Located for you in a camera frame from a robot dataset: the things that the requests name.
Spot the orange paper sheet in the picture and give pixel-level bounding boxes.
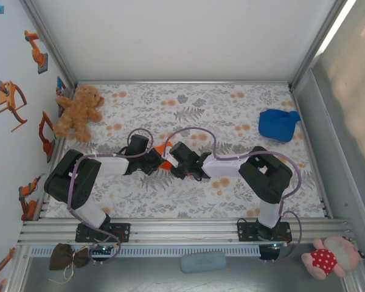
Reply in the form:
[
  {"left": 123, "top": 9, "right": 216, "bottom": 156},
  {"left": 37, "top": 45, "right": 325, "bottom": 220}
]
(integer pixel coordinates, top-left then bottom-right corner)
[{"left": 153, "top": 144, "right": 174, "bottom": 171}]

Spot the floral patterned table mat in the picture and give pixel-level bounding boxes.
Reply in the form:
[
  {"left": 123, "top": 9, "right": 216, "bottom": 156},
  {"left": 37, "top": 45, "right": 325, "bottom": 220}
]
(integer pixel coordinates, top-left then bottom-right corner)
[{"left": 45, "top": 83, "right": 326, "bottom": 219}]

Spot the brown teddy bear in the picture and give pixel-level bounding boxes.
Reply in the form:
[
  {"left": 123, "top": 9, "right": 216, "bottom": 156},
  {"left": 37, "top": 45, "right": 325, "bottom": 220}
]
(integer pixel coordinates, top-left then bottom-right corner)
[{"left": 53, "top": 85, "right": 105, "bottom": 143}]

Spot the grey-blue oblong case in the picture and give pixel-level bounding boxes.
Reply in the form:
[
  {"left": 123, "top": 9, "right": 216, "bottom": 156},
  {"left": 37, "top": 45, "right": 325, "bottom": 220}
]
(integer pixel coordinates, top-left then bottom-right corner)
[{"left": 179, "top": 251, "right": 227, "bottom": 274}]

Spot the blue cloth pouch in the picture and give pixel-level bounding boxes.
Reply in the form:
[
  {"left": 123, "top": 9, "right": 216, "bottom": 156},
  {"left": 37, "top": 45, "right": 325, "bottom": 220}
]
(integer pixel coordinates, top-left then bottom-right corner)
[{"left": 258, "top": 108, "right": 301, "bottom": 143}]

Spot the pink plush doll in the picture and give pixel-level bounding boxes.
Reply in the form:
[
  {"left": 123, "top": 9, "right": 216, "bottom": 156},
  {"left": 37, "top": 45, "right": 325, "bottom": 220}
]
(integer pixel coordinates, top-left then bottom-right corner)
[{"left": 301, "top": 236, "right": 365, "bottom": 280}]

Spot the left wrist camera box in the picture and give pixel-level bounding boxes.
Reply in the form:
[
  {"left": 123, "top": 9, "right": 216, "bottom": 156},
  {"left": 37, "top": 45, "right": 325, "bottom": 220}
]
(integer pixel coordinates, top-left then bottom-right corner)
[{"left": 128, "top": 134, "right": 150, "bottom": 155}]

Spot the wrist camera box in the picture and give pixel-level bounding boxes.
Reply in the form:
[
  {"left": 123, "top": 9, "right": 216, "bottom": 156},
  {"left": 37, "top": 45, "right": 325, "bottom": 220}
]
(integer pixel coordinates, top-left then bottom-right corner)
[
  {"left": 167, "top": 141, "right": 197, "bottom": 167},
  {"left": 128, "top": 134, "right": 150, "bottom": 155}
]

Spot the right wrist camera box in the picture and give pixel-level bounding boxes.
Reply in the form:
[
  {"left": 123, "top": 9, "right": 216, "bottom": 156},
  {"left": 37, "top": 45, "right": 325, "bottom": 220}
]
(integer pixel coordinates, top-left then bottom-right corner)
[{"left": 167, "top": 141, "right": 197, "bottom": 167}]

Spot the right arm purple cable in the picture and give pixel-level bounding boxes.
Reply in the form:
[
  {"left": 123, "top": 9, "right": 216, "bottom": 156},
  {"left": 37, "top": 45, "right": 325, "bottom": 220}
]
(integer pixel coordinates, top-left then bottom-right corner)
[{"left": 164, "top": 127, "right": 302, "bottom": 265}]

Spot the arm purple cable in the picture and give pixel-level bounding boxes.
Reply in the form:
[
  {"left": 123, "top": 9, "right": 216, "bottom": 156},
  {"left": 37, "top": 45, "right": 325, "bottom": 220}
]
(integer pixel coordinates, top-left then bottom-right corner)
[
  {"left": 66, "top": 127, "right": 155, "bottom": 266},
  {"left": 164, "top": 127, "right": 302, "bottom": 265}
]

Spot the aluminium mounting rail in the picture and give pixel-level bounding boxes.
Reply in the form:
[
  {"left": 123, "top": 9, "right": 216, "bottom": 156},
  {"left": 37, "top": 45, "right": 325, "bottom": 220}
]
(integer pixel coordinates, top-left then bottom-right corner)
[{"left": 16, "top": 217, "right": 352, "bottom": 246}]

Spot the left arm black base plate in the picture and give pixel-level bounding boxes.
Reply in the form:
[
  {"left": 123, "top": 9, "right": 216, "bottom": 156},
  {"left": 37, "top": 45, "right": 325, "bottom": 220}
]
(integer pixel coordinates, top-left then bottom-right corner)
[{"left": 75, "top": 223, "right": 131, "bottom": 243}]

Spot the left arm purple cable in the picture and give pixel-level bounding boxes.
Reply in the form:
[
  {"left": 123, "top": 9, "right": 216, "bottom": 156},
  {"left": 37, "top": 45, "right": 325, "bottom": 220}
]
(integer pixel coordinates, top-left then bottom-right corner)
[{"left": 66, "top": 127, "right": 155, "bottom": 266}]

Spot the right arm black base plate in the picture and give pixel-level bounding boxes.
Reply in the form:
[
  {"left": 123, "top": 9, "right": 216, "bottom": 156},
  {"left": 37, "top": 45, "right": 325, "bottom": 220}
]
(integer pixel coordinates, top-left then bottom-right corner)
[{"left": 236, "top": 221, "right": 293, "bottom": 243}]

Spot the white slotted cable duct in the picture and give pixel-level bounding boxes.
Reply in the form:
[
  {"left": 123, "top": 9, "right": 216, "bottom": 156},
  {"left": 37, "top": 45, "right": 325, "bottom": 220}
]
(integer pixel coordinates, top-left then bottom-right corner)
[{"left": 30, "top": 245, "right": 261, "bottom": 258}]

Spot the blue grey orange wall sticker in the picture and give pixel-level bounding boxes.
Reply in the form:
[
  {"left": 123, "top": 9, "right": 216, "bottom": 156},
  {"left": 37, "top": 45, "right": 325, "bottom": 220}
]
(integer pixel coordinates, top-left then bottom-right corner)
[{"left": 55, "top": 75, "right": 69, "bottom": 118}]

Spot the brown drawstring pouch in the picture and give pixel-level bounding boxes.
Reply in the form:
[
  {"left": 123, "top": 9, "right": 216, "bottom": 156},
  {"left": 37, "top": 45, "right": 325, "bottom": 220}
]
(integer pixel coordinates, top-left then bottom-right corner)
[{"left": 48, "top": 242, "right": 89, "bottom": 285}]

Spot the short aluminium frame post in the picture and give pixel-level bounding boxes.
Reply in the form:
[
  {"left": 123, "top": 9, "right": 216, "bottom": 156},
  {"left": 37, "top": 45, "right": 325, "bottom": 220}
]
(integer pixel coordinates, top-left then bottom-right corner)
[
  {"left": 9, "top": 245, "right": 31, "bottom": 292},
  {"left": 342, "top": 267, "right": 365, "bottom": 292}
]

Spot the aluminium frame post with light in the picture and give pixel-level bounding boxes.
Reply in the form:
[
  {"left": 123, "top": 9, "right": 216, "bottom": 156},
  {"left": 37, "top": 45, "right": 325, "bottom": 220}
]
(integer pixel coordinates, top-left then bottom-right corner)
[{"left": 287, "top": 0, "right": 358, "bottom": 92}]

